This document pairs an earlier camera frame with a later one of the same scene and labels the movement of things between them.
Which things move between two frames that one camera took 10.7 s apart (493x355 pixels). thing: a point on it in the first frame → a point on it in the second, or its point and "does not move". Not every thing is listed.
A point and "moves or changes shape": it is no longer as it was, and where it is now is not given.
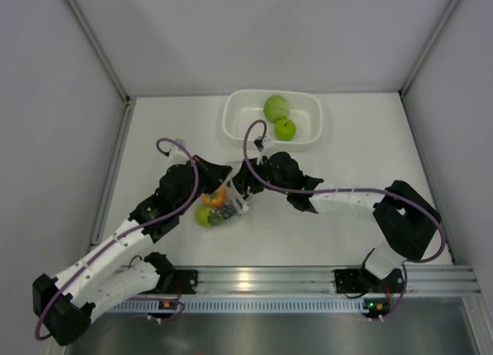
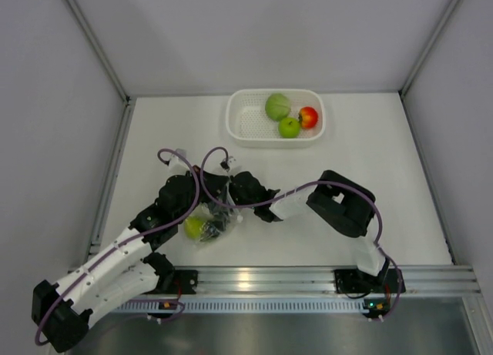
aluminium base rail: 307,280 does not move
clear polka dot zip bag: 220,205 moves or changes shape
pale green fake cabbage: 276,108 does not move
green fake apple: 285,129 moves or changes shape
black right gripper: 246,178 → 230,181
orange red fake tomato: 219,200 moves or changes shape
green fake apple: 202,216 → 193,226
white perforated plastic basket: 241,106 does not move
